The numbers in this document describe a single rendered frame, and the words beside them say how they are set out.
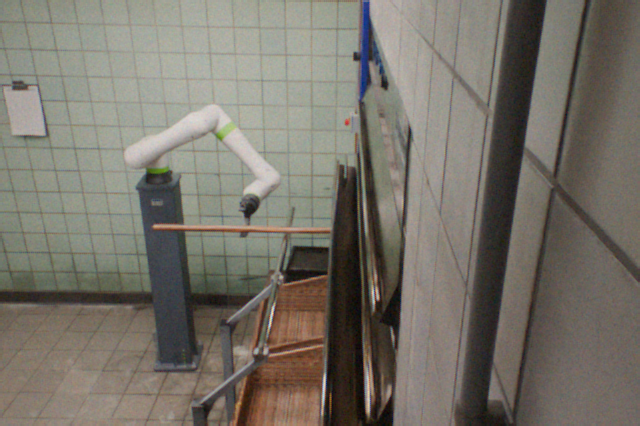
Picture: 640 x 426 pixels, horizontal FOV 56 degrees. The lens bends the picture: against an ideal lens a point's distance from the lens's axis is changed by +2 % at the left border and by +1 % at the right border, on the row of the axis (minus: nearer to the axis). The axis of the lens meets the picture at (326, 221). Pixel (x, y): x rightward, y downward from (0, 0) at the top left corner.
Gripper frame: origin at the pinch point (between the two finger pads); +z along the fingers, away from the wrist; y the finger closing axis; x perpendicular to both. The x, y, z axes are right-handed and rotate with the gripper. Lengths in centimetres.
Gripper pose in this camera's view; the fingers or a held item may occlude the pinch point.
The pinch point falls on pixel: (242, 223)
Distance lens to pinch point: 282.0
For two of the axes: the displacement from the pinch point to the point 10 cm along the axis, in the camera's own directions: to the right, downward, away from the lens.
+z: -0.4, 4.2, -9.1
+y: -0.2, 9.1, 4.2
